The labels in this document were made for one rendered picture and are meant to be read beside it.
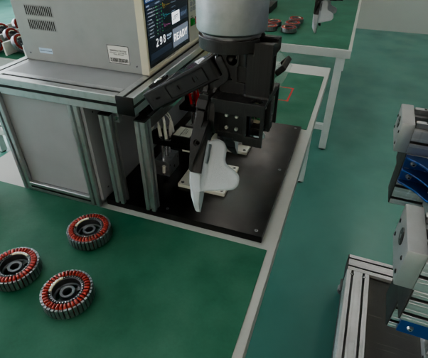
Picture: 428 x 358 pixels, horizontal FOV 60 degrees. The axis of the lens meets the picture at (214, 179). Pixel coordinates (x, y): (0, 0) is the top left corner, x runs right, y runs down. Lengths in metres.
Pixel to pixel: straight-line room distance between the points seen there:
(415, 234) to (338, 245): 1.38
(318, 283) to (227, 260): 1.02
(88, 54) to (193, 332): 0.73
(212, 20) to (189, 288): 0.64
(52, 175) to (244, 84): 0.87
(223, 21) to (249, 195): 0.78
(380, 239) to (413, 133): 1.17
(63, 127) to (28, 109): 0.11
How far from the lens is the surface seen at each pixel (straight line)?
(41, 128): 1.11
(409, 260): 0.73
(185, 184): 1.12
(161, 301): 0.88
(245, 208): 1.06
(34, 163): 1.22
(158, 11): 1.01
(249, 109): 0.41
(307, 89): 1.90
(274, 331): 1.73
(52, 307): 0.88
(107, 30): 1.01
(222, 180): 0.43
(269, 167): 1.23
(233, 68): 0.42
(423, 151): 1.17
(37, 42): 1.17
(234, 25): 0.38
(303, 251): 2.04
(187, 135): 1.09
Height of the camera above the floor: 1.46
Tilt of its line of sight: 36 degrees down
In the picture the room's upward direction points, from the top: straight up
